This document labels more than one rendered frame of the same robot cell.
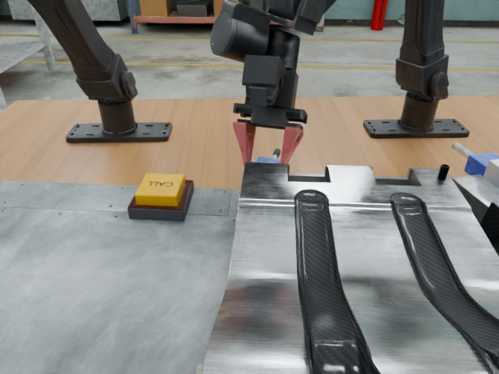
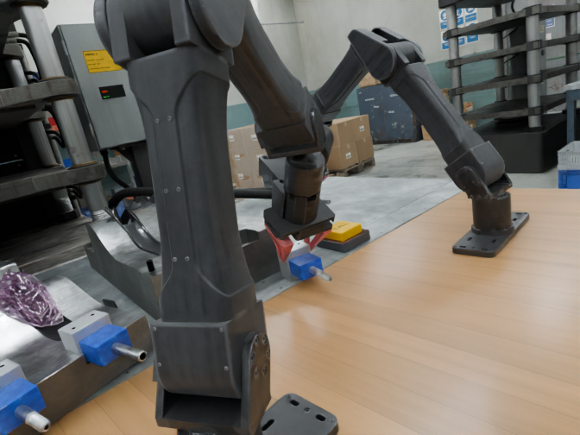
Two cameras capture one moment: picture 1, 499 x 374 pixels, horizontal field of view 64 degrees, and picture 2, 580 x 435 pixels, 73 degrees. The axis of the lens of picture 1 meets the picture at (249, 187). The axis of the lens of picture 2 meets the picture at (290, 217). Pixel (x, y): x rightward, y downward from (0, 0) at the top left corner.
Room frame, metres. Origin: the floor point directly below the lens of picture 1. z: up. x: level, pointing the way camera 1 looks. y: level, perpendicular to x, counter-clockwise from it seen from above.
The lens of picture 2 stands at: (1.01, -0.44, 1.09)
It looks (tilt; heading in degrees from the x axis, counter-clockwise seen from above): 16 degrees down; 140
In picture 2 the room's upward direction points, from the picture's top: 12 degrees counter-clockwise
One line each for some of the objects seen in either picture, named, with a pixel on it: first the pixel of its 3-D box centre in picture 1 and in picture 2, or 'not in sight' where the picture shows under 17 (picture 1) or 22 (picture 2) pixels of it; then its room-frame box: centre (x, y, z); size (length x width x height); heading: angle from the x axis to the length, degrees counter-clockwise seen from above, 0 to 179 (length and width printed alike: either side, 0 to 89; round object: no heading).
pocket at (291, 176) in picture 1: (307, 185); (242, 243); (0.44, -0.07, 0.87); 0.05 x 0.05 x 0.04; 86
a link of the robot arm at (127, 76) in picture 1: (111, 85); (483, 179); (0.73, 0.26, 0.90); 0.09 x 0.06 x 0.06; 85
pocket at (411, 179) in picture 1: (392, 188); not in sight; (0.43, -0.18, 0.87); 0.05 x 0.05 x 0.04; 86
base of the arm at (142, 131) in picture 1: (117, 116); (491, 213); (0.74, 0.26, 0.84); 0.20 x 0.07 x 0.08; 92
